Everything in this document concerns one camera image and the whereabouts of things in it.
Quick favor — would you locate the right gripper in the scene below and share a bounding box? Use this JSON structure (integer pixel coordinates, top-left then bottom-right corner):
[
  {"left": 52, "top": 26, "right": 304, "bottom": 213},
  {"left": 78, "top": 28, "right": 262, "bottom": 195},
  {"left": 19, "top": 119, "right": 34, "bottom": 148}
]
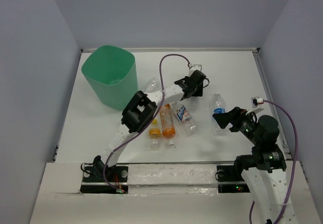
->
[{"left": 211, "top": 105, "right": 261, "bottom": 145}]

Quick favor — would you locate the blue label water bottle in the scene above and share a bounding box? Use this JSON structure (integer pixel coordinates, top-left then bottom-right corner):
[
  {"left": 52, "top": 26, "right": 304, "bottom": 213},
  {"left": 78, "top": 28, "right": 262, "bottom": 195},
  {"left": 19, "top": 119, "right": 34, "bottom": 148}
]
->
[{"left": 211, "top": 93, "right": 226, "bottom": 136}]

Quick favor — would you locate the clear unlabeled bottle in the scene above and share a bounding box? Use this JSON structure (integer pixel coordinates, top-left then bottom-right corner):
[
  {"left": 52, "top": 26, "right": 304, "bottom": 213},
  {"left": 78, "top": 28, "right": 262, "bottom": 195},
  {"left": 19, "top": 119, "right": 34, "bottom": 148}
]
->
[{"left": 188, "top": 97, "right": 205, "bottom": 114}]

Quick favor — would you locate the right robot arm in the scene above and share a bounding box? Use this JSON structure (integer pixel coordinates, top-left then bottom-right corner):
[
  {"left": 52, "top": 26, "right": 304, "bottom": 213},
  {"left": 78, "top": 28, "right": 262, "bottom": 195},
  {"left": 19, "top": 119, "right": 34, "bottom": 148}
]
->
[{"left": 212, "top": 107, "right": 298, "bottom": 223}]

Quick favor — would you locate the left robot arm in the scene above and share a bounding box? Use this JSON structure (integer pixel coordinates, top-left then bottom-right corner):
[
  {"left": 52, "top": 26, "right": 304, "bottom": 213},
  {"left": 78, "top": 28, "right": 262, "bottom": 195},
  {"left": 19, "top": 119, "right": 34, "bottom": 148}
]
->
[{"left": 93, "top": 70, "right": 209, "bottom": 185}]

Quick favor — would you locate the green plastic bin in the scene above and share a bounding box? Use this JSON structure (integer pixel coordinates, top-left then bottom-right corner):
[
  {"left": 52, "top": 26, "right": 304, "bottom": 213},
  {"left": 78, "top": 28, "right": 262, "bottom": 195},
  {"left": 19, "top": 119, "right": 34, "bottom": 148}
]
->
[{"left": 81, "top": 45, "right": 138, "bottom": 110}]

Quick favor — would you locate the white blue label bottle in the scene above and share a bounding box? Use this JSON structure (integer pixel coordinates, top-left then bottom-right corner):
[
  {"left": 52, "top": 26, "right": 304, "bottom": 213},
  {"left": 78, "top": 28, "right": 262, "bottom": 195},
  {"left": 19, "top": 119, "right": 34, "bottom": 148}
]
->
[{"left": 172, "top": 102, "right": 197, "bottom": 136}]

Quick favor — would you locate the orange label bottle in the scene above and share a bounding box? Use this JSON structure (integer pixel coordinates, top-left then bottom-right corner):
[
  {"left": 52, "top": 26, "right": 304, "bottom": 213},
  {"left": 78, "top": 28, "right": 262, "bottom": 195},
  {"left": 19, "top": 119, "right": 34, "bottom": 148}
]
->
[{"left": 159, "top": 104, "right": 176, "bottom": 147}]

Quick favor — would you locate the clear ribbed bottle upper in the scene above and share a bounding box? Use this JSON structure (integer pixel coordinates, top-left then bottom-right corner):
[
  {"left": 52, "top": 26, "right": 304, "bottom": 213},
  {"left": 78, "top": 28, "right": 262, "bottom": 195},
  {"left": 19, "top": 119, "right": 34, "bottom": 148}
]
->
[{"left": 141, "top": 77, "right": 160, "bottom": 93}]

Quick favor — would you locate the small yellow cap bottle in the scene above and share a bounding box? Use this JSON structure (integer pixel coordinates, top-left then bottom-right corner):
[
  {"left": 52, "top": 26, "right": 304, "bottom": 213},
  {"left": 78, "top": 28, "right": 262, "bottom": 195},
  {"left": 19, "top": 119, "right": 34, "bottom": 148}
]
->
[{"left": 148, "top": 119, "right": 162, "bottom": 149}]

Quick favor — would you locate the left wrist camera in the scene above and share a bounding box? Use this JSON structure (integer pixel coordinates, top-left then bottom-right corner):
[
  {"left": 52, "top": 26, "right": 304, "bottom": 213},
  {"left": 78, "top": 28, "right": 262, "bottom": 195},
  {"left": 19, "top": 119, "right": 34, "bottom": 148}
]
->
[{"left": 189, "top": 65, "right": 202, "bottom": 75}]

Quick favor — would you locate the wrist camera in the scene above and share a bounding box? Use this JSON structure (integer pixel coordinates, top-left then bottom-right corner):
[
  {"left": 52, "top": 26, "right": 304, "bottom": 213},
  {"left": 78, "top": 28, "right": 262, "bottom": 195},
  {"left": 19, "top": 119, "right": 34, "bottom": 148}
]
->
[
  {"left": 251, "top": 97, "right": 264, "bottom": 108},
  {"left": 189, "top": 65, "right": 202, "bottom": 75}
]

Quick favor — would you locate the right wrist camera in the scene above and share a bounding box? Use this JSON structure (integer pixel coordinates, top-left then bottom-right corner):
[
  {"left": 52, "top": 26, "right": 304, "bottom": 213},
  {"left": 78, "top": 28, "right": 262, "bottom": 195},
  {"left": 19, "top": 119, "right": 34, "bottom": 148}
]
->
[{"left": 251, "top": 97, "right": 264, "bottom": 108}]

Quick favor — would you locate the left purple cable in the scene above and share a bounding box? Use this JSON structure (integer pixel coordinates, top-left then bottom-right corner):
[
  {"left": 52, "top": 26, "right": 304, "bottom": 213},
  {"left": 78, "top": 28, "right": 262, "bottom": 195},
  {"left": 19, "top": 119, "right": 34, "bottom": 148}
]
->
[{"left": 103, "top": 54, "right": 192, "bottom": 191}]

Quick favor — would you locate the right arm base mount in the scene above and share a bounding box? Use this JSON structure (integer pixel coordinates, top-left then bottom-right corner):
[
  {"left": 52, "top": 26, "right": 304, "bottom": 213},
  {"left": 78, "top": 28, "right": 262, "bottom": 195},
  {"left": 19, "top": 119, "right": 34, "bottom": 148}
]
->
[{"left": 214, "top": 165, "right": 250, "bottom": 194}]

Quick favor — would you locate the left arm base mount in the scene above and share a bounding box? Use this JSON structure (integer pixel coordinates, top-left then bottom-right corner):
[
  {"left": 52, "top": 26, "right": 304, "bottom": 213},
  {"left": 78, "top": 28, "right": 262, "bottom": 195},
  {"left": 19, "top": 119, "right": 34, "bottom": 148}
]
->
[{"left": 80, "top": 163, "right": 129, "bottom": 194}]

